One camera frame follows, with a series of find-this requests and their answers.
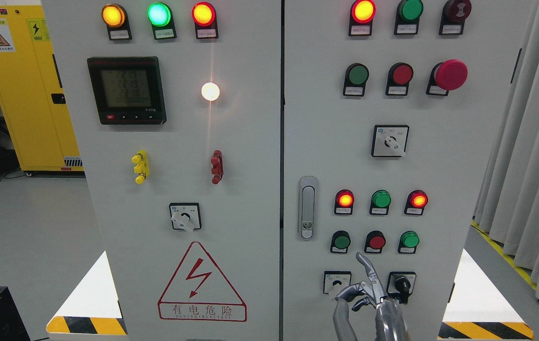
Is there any silver robotic hand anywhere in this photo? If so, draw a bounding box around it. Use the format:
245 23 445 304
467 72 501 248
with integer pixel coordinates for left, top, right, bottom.
333 252 411 341

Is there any red push button lower middle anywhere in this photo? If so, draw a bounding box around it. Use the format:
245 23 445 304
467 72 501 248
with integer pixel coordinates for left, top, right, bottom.
365 231 386 254

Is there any red push button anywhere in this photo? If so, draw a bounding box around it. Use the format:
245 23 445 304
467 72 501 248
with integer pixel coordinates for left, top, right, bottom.
390 63 414 86
365 231 386 254

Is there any green push button lower right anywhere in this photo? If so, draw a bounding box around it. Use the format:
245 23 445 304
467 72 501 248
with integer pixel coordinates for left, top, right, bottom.
400 231 419 249

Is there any green push button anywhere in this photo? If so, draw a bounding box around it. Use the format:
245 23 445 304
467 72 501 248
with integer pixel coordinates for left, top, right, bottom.
345 63 369 86
330 230 351 254
400 231 419 249

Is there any green push button lower left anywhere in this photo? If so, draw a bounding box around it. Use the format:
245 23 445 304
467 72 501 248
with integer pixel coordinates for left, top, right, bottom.
330 230 351 254

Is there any red push button upper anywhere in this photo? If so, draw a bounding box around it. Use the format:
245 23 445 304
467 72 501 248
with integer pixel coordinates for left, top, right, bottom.
390 63 414 86

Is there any green push button upper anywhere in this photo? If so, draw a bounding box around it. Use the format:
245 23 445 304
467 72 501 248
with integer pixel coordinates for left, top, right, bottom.
345 63 369 86

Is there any red emergency stop mushroom button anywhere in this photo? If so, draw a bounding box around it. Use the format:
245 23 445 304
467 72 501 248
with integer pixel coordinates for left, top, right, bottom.
433 60 468 91

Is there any green indicator light lower middle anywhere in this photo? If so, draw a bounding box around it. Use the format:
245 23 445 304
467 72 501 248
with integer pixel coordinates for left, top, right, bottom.
371 190 392 209

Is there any green indicator light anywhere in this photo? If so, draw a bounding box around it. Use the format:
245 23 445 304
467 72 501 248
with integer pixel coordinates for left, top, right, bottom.
147 2 172 27
371 190 392 209
397 0 424 22

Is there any red indicator light lower right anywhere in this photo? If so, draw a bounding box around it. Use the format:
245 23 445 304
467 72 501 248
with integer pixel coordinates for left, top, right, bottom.
407 190 429 209

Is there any red indicator light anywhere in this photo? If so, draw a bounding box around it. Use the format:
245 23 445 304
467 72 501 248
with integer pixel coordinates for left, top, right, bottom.
407 190 429 209
192 1 217 27
351 0 377 24
336 189 354 208

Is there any red indicator light lower left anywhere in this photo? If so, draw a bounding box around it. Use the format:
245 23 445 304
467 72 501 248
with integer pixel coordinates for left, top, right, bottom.
336 189 354 208

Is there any grey curtain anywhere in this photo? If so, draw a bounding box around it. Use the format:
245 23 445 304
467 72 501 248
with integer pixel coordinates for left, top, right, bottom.
473 0 539 327

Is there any red electrical hazard warning sign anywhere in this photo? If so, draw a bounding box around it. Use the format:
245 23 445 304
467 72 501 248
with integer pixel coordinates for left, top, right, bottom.
158 241 247 322

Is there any grey electrical control cabinet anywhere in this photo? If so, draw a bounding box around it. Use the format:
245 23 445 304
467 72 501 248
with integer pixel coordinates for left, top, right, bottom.
41 0 535 341

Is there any red terminal connector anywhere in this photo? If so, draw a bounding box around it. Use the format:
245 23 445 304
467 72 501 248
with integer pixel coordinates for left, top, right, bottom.
210 150 224 184

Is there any yellow terminal connector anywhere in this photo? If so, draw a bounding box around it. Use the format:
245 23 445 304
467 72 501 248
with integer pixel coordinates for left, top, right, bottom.
131 150 150 184

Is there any white indicator light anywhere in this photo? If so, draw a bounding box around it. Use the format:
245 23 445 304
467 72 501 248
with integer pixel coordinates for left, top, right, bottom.
201 82 221 102

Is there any green indicator light top right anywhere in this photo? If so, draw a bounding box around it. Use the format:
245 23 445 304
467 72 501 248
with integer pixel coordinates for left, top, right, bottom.
397 0 424 22

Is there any red indicator light top right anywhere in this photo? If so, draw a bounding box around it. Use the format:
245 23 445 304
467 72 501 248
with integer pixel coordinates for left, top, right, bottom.
351 0 377 24

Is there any black digital power meter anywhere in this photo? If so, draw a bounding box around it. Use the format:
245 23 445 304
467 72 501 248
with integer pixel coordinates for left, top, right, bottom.
87 56 166 125

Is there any red indicator light top left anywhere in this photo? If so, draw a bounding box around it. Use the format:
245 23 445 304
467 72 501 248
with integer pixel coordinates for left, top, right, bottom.
192 1 217 27

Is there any green indicator light top left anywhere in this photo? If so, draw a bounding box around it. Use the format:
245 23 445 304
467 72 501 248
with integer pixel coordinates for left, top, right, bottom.
147 2 172 27

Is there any amber indicator light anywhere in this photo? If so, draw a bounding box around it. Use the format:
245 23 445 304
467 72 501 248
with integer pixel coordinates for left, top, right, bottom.
101 4 127 28

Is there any yellow safety cabinet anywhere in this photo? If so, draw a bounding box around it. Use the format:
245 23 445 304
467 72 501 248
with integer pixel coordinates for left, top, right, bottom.
0 6 83 172

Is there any black key selector switch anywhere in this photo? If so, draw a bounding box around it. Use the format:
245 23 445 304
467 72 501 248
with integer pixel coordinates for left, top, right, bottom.
386 271 416 304

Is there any lower white rotary selector switch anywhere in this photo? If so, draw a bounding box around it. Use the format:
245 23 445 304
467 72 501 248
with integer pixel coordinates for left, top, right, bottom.
323 270 352 299

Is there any silver cabinet door handle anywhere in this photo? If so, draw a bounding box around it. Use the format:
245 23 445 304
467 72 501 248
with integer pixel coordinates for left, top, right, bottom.
298 176 318 240

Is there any upper right rotary selector switch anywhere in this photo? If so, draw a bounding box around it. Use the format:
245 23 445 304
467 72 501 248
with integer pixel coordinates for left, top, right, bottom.
371 125 409 157

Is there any left panel rotary selector switch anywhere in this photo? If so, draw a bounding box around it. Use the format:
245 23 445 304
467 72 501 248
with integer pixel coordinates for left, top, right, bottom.
169 203 202 232

